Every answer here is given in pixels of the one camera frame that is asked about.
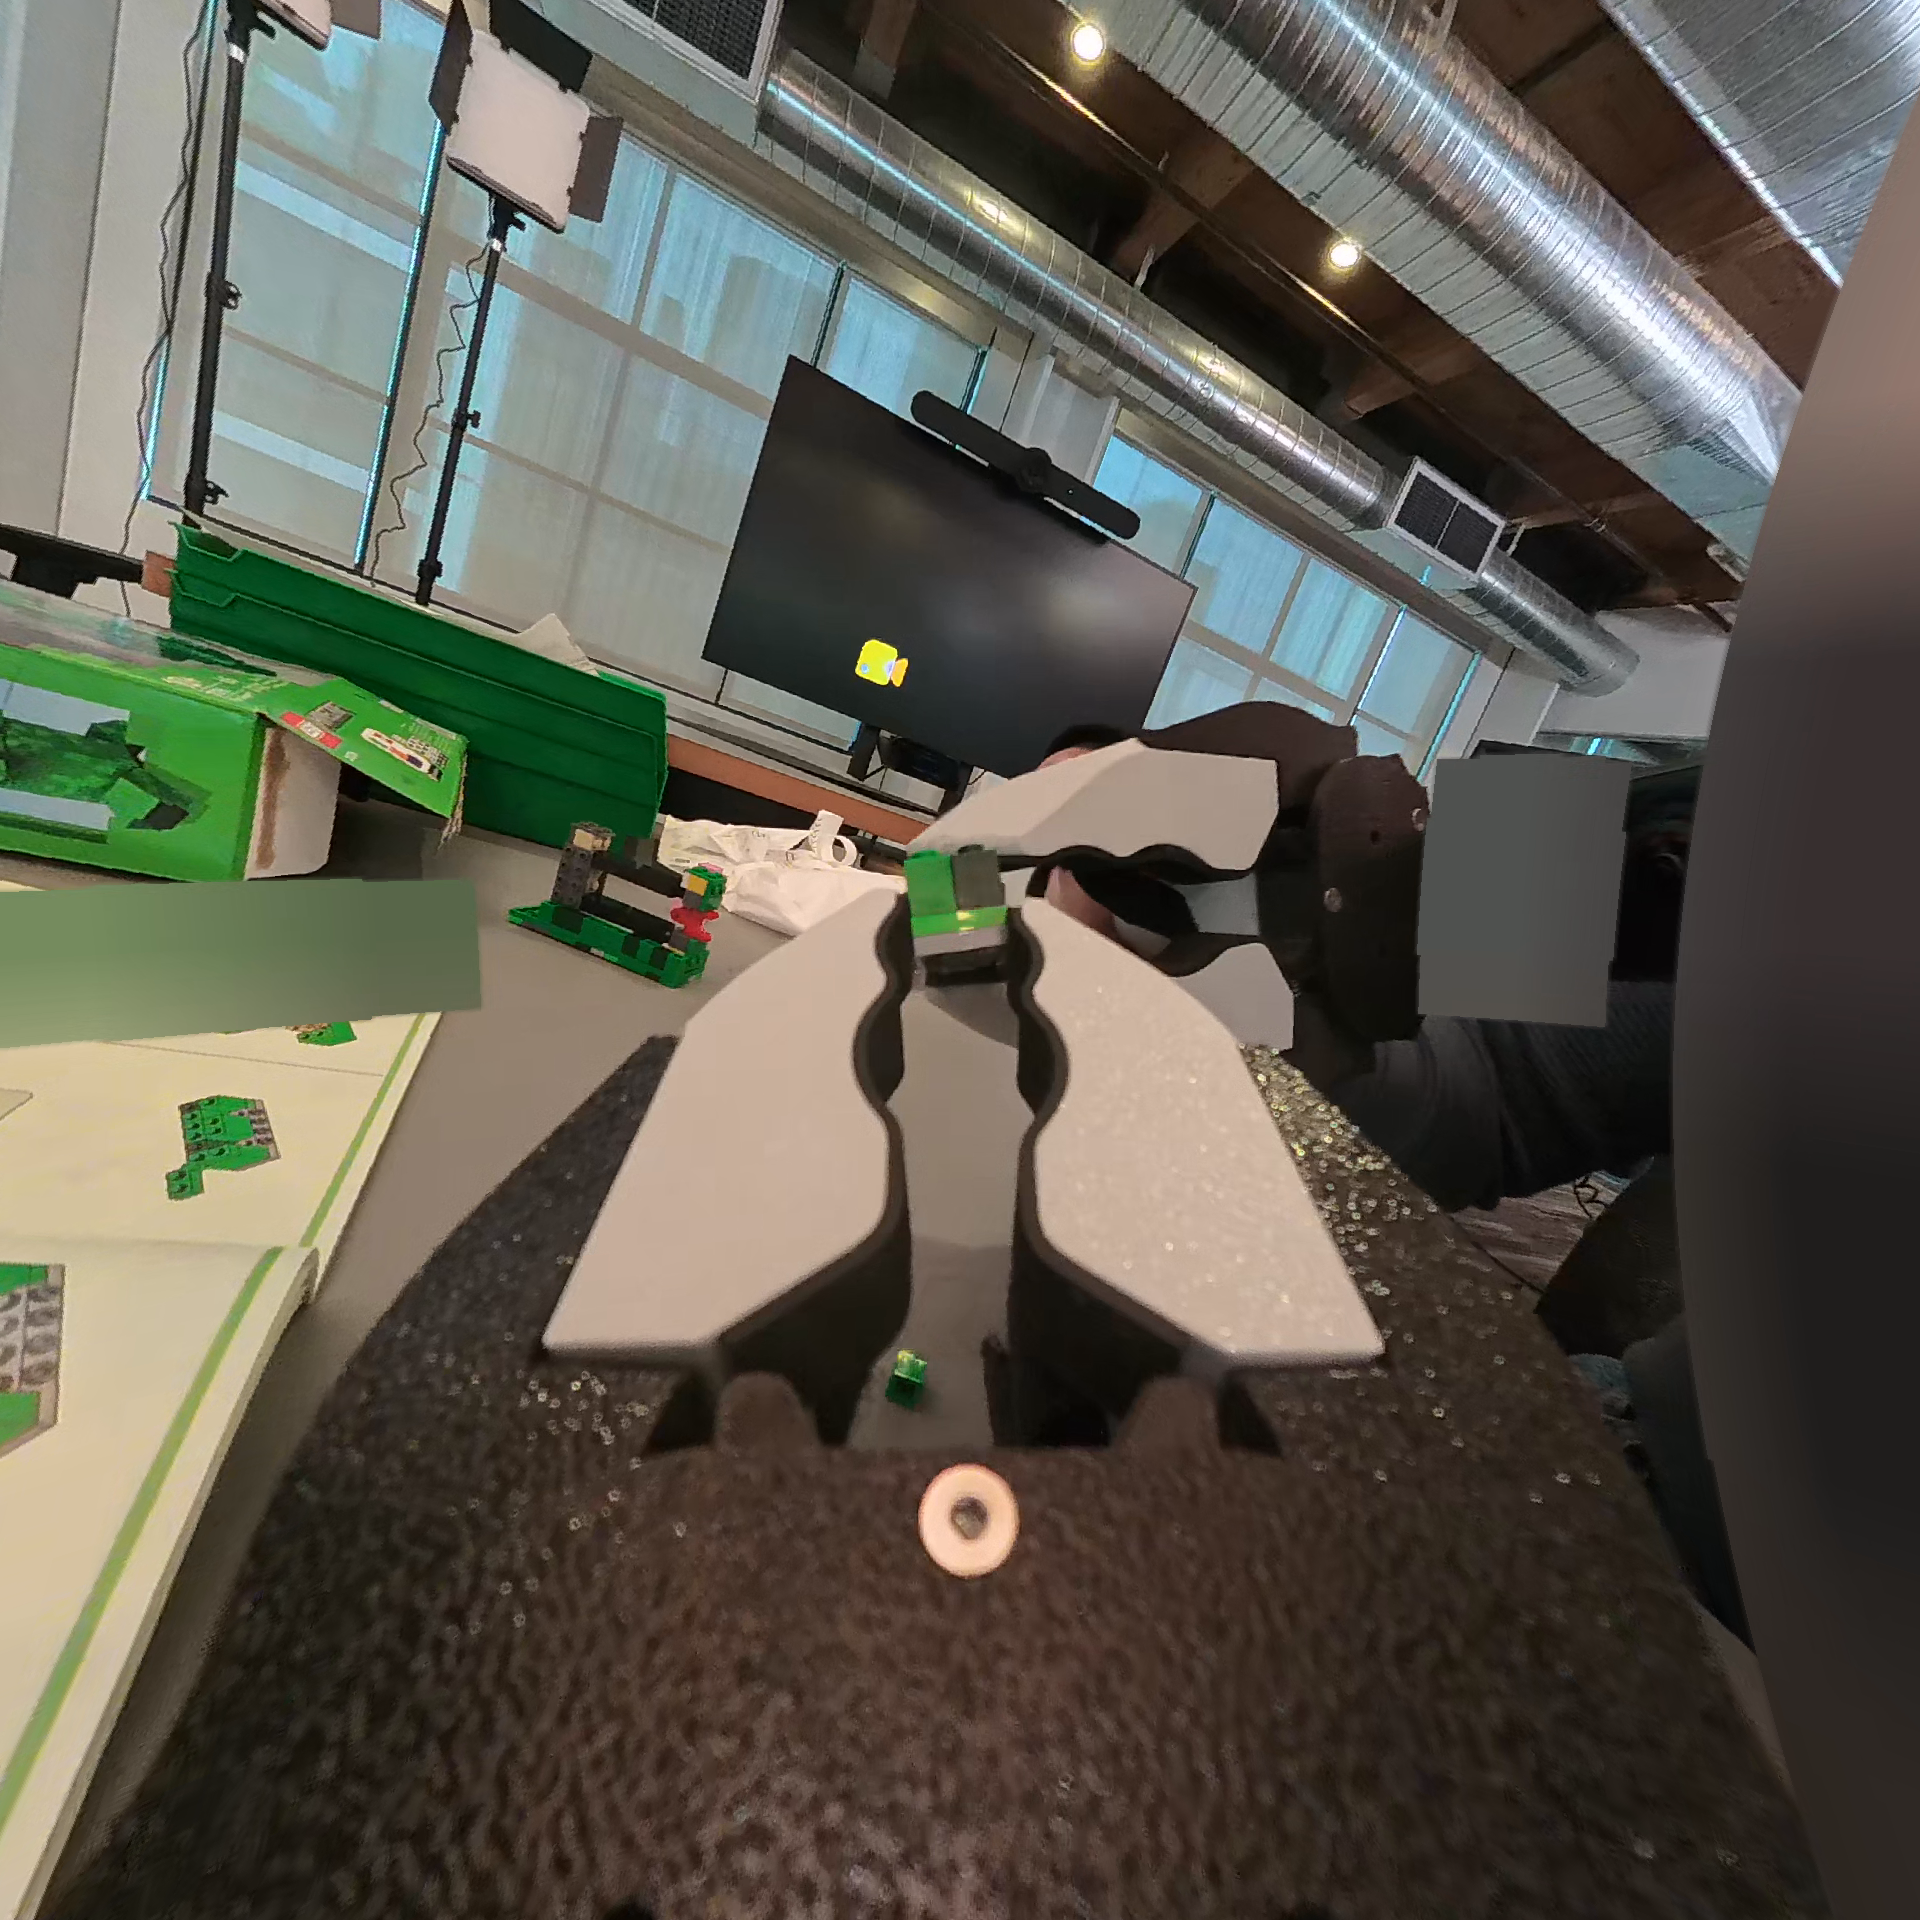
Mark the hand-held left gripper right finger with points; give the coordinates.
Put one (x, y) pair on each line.
(1185, 1154)

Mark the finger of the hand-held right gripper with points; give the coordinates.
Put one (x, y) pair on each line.
(1252, 945)
(1141, 802)

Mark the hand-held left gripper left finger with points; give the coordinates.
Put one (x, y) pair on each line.
(734, 1141)

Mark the green toy brick assembly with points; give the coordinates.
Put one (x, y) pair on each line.
(953, 900)

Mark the grey desk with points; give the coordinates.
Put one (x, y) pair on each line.
(524, 1064)

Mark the built toy brick model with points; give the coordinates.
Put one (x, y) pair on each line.
(630, 914)

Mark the white plastic bags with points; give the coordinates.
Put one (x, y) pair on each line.
(795, 885)

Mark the small green toy brick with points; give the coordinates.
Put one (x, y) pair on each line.
(909, 1377)

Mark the black video bar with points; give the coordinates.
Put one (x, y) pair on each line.
(1034, 472)

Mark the stack of green crates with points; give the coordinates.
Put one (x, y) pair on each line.
(450, 675)

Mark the round ceiling light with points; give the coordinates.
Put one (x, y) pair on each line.
(1344, 255)
(1089, 40)

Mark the brick instruction booklet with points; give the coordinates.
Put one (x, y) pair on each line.
(151, 1170)

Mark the green cardboard box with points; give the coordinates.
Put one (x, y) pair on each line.
(165, 750)

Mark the panel light on stand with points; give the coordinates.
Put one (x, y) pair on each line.
(524, 134)
(225, 225)

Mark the large black wall monitor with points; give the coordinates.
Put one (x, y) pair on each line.
(931, 585)

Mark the white duct vent box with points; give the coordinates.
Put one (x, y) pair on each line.
(1449, 515)

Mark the silver ventilation duct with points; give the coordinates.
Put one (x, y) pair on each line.
(1500, 194)
(1201, 391)

